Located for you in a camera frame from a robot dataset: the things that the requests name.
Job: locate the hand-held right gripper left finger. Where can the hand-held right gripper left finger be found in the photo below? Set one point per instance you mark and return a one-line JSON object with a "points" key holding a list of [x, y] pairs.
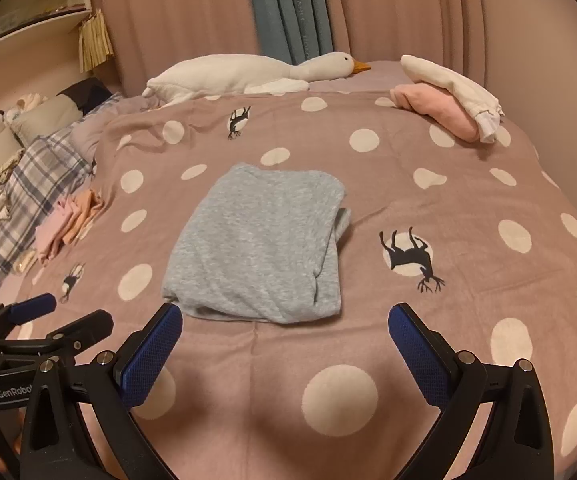
{"points": [[151, 355]]}

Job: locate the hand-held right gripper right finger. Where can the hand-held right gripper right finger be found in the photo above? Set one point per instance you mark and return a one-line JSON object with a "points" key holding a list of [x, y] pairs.
{"points": [[418, 355]]}

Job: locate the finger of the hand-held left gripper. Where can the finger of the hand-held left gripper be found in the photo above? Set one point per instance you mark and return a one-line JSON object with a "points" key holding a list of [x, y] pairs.
{"points": [[88, 327], [33, 307]]}

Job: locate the grey printed sweatshirt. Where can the grey printed sweatshirt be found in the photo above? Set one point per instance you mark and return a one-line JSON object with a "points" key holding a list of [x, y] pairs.
{"points": [[253, 240]]}

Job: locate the light pink folded clothes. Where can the light pink folded clothes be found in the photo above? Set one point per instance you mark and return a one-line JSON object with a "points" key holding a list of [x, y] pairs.
{"points": [[53, 232]]}

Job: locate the beige pouch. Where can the beige pouch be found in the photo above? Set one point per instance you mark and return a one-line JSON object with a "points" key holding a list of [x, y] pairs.
{"points": [[26, 262]]}

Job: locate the orange folded garment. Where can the orange folded garment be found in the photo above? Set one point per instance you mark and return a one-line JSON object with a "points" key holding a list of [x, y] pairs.
{"points": [[88, 207]]}

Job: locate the pink polka dot blanket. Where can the pink polka dot blanket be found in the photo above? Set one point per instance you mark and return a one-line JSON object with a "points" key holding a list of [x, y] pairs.
{"points": [[418, 185]]}

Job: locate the lilac quilt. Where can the lilac quilt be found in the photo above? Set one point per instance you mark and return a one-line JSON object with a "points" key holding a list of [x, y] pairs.
{"points": [[93, 135]]}

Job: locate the black cloth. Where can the black cloth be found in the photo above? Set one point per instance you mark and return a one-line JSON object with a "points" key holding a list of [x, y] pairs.
{"points": [[88, 92]]}

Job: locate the pink folded garment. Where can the pink folded garment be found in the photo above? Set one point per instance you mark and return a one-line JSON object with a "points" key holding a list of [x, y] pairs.
{"points": [[433, 105]]}

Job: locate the straw tassel hanging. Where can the straw tassel hanging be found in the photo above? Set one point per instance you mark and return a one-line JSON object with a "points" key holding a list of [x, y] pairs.
{"points": [[96, 40]]}

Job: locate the white folded garment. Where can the white folded garment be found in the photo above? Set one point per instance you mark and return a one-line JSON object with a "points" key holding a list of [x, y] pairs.
{"points": [[448, 77]]}

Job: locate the white goose plush toy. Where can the white goose plush toy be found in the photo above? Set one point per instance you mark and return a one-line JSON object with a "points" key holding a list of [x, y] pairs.
{"points": [[218, 75]]}

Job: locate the pink curtain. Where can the pink curtain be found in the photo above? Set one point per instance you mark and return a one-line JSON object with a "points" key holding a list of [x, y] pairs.
{"points": [[168, 10]]}

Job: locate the teal curtain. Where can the teal curtain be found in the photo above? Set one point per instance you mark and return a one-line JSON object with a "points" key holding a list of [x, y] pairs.
{"points": [[273, 10]]}

